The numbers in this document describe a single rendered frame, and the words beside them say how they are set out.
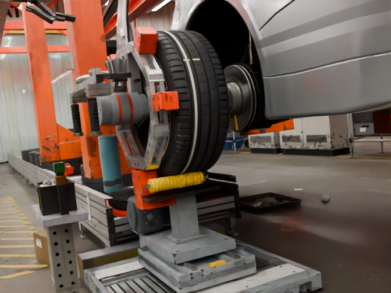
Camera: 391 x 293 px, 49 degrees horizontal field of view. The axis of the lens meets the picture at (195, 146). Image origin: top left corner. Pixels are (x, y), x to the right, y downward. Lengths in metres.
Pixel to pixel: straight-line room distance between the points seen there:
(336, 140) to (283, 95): 5.20
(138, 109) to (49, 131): 2.38
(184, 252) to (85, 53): 1.12
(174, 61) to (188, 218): 0.73
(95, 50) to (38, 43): 1.98
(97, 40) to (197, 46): 0.69
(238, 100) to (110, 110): 0.59
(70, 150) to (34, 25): 1.18
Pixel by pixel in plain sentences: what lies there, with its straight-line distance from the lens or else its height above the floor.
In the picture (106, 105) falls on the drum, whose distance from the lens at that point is 1.84.
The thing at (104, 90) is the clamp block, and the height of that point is 0.92.
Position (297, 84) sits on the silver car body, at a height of 0.86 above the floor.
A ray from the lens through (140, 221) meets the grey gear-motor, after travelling 2.17.
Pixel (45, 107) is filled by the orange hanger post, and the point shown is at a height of 1.01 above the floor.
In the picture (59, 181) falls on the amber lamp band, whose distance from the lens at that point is 1.75.
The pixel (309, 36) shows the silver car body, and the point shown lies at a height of 1.00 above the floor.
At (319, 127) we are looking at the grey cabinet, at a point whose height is 0.44.
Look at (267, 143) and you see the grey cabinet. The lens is 7.91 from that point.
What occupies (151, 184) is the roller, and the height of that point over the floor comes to 0.52.
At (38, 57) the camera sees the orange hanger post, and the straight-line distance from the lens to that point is 4.24.
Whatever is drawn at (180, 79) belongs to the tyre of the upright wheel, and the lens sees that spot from 1.69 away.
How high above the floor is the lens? 0.78
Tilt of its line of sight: 4 degrees down
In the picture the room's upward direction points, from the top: 6 degrees counter-clockwise
